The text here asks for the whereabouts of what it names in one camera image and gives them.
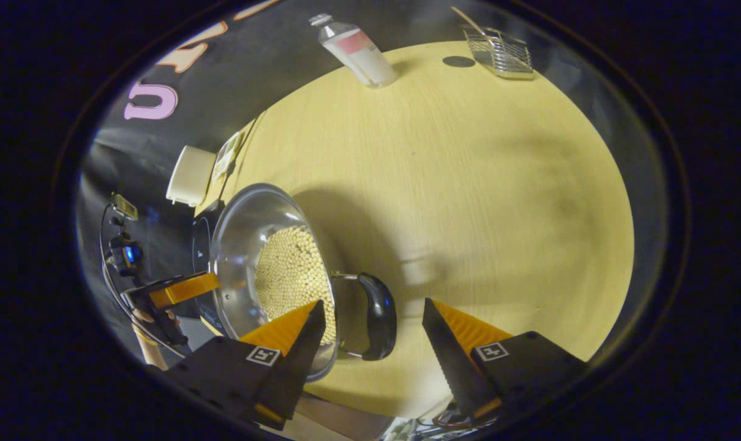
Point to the clear bottle pink label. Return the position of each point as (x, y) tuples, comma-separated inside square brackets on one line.
[(361, 52)]

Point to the pile of yellow beans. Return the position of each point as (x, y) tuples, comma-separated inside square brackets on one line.
[(291, 269)]

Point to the black backdrop cloth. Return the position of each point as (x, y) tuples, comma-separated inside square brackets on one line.
[(254, 79)]

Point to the black induction cooktop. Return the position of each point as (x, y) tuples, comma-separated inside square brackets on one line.
[(200, 245)]

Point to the stainless steel pot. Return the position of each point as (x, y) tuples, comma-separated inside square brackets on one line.
[(242, 245)]

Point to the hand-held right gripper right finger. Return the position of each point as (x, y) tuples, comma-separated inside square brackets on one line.
[(450, 355)]

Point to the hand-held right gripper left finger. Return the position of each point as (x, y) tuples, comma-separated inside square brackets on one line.
[(300, 355)]

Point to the clear ribbed utensil holder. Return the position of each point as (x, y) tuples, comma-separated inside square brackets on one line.
[(502, 55)]

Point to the white divided grain tray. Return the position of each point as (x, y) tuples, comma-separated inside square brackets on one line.
[(228, 156)]

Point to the white toaster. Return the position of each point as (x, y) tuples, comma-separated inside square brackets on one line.
[(191, 176)]

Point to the small black round disc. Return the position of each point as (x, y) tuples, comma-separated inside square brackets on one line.
[(458, 61)]

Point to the wooden stick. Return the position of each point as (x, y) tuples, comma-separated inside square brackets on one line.
[(468, 20)]

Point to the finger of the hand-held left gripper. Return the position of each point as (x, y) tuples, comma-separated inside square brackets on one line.
[(184, 289)]

